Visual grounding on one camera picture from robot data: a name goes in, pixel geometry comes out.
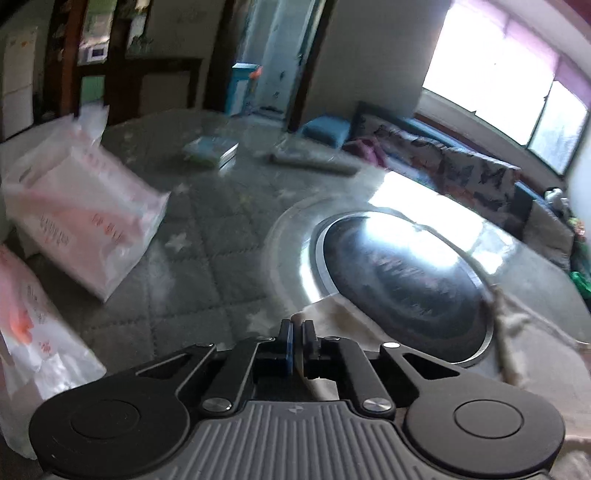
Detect grey square cushion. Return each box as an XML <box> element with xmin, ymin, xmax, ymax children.
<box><xmin>523</xmin><ymin>201</ymin><xmax>574</xmax><ymax>273</ymax></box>

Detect round black induction cooktop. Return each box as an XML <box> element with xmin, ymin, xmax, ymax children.
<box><xmin>310</xmin><ymin>211</ymin><xmax>494</xmax><ymax>366</ymax></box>

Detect blue pillow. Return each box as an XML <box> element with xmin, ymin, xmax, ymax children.
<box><xmin>301</xmin><ymin>115</ymin><xmax>352</xmax><ymax>149</ymax></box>

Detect white pink plastic storage bag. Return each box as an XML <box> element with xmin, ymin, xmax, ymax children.
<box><xmin>1</xmin><ymin>106</ymin><xmax>169</xmax><ymax>301</ymax></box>

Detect plush toys on sofa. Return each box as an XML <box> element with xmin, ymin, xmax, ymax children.
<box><xmin>544</xmin><ymin>187</ymin><xmax>580</xmax><ymax>232</ymax></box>

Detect cream white garment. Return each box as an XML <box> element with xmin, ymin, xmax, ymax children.
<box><xmin>290</xmin><ymin>285</ymin><xmax>590</xmax><ymax>479</ymax></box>

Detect green object on sofa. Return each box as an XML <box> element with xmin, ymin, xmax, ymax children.
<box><xmin>570</xmin><ymin>271</ymin><xmax>591</xmax><ymax>299</ymax></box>

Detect long grey remote on table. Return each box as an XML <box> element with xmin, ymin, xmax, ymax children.
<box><xmin>270</xmin><ymin>148</ymin><xmax>361</xmax><ymax>176</ymax></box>

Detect magenta cloth on sofa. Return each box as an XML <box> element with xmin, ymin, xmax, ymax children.
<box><xmin>342</xmin><ymin>137</ymin><xmax>388</xmax><ymax>169</ymax></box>

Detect white refrigerator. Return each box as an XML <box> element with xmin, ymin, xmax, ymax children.
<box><xmin>1</xmin><ymin>27</ymin><xmax>38</xmax><ymax>139</ymax></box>

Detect butterfly print sofa cushion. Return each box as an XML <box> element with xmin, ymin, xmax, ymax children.
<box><xmin>434</xmin><ymin>144</ymin><xmax>523</xmax><ymax>222</ymax></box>

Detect window with purple curtain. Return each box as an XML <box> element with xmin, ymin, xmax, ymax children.
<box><xmin>424</xmin><ymin>1</ymin><xmax>590</xmax><ymax>175</ymax></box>

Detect dark wooden sideboard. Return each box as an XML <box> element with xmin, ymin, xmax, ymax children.
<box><xmin>71</xmin><ymin>56</ymin><xmax>202</xmax><ymax>125</ymax></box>

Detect blue cabinet in doorway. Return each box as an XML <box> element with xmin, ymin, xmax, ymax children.
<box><xmin>224</xmin><ymin>62</ymin><xmax>263</xmax><ymax>117</ymax></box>

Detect blue sofa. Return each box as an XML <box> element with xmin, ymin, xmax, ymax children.
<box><xmin>344</xmin><ymin>103</ymin><xmax>590</xmax><ymax>301</ymax></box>

